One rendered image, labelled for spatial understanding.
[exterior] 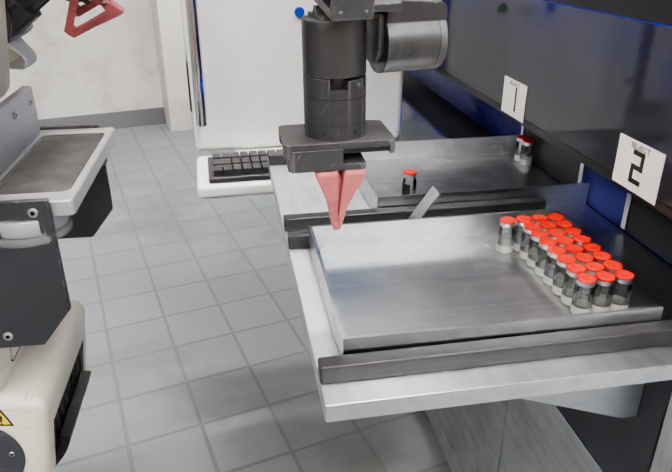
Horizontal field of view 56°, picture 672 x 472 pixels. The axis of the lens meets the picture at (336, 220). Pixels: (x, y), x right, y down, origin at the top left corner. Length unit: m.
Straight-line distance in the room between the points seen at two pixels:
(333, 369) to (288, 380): 1.42
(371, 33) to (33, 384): 0.54
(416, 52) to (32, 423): 0.58
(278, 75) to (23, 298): 0.93
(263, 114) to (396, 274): 0.79
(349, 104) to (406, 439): 1.39
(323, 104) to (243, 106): 0.93
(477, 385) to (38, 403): 0.48
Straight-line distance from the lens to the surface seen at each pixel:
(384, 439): 1.84
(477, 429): 1.42
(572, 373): 0.67
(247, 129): 1.50
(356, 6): 0.53
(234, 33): 1.45
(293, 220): 0.90
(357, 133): 0.58
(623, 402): 0.86
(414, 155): 1.21
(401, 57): 0.57
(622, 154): 0.84
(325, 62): 0.55
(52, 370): 0.84
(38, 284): 0.69
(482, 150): 1.25
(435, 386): 0.62
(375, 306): 0.73
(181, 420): 1.94
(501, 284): 0.79
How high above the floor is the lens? 1.27
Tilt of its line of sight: 25 degrees down
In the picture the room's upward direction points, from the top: straight up
